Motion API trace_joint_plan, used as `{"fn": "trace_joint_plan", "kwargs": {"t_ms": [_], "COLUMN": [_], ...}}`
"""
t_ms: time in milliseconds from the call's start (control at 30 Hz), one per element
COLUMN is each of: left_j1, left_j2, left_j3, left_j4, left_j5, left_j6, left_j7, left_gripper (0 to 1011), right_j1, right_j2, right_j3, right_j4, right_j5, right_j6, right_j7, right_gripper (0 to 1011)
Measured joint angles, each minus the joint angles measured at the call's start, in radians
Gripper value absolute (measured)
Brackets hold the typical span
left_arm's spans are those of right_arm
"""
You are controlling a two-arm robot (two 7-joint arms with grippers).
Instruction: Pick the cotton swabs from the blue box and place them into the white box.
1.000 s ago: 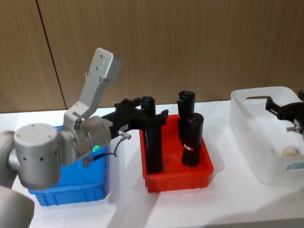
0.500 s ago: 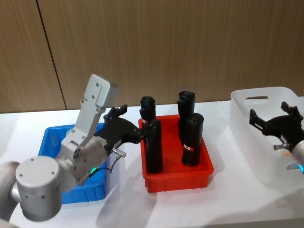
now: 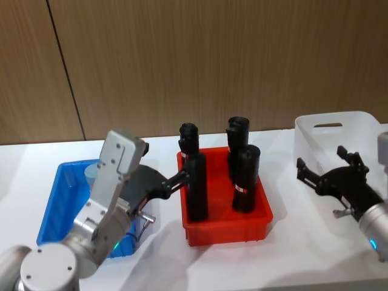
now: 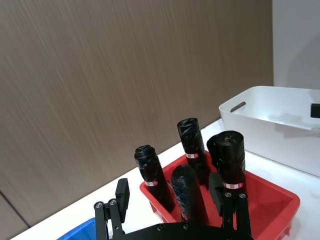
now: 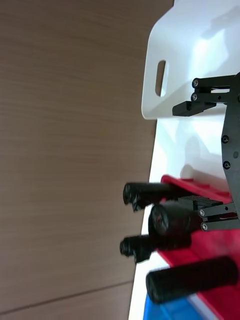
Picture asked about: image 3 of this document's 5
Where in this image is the blue plastic bin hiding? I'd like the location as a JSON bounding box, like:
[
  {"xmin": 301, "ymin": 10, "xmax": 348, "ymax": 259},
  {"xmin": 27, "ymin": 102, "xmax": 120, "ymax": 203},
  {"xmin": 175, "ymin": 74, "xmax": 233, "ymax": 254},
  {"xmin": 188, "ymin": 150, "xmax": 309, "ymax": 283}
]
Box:
[{"xmin": 36, "ymin": 159, "xmax": 154, "ymax": 259}]

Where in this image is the black cylinder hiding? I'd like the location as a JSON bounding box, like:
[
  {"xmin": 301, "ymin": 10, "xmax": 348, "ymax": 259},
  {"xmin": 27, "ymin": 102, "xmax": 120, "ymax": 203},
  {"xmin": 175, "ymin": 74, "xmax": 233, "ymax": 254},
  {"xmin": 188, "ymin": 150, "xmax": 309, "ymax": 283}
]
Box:
[
  {"xmin": 226, "ymin": 116, "xmax": 251, "ymax": 182},
  {"xmin": 232, "ymin": 144, "xmax": 262, "ymax": 214},
  {"xmin": 185, "ymin": 151, "xmax": 209, "ymax": 222},
  {"xmin": 178, "ymin": 122, "xmax": 200, "ymax": 161}
]

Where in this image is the translucent white plastic basket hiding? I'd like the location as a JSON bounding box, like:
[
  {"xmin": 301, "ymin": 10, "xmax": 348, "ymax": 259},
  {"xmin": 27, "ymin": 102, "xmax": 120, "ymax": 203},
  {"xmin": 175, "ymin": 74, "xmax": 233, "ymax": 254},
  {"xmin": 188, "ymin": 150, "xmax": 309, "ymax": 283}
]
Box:
[{"xmin": 294, "ymin": 111, "xmax": 388, "ymax": 213}]

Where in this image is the red plastic bin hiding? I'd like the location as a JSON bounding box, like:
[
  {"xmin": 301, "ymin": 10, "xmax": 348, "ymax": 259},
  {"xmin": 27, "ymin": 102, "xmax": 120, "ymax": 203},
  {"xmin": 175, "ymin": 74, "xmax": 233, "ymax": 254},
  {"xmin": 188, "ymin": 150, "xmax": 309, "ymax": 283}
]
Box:
[{"xmin": 176, "ymin": 147, "xmax": 274, "ymax": 248}]

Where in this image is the white table cloth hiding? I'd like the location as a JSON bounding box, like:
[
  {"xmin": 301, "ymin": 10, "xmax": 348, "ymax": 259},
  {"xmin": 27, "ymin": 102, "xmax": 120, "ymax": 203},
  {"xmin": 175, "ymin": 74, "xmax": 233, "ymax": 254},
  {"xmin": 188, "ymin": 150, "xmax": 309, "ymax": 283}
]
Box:
[{"xmin": 0, "ymin": 129, "xmax": 388, "ymax": 291}]

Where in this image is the pale blue cylinder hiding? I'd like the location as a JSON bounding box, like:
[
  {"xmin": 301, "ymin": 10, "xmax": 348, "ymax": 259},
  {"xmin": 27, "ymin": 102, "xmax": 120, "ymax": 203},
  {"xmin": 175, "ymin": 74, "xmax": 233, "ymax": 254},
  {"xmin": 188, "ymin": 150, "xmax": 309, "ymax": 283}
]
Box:
[{"xmin": 84, "ymin": 165, "xmax": 99, "ymax": 186}]

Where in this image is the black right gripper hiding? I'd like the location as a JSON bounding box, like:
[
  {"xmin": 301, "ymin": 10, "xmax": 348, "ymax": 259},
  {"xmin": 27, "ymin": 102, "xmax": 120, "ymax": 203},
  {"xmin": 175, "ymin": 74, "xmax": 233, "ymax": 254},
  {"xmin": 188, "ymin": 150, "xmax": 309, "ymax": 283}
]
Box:
[{"xmin": 296, "ymin": 145, "xmax": 385, "ymax": 213}]

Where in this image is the thin dark left gripper cable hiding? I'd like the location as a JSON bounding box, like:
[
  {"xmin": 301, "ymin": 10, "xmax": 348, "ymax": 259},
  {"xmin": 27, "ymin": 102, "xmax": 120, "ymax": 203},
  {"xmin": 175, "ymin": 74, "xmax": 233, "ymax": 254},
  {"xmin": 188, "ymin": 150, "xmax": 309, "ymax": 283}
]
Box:
[{"xmin": 132, "ymin": 211, "xmax": 157, "ymax": 244}]

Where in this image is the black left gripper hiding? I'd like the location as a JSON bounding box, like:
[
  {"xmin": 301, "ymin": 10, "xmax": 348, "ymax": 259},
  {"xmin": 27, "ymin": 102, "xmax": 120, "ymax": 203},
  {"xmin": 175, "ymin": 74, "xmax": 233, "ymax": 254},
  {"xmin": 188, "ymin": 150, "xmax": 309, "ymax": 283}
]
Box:
[{"xmin": 120, "ymin": 142, "xmax": 190, "ymax": 213}]

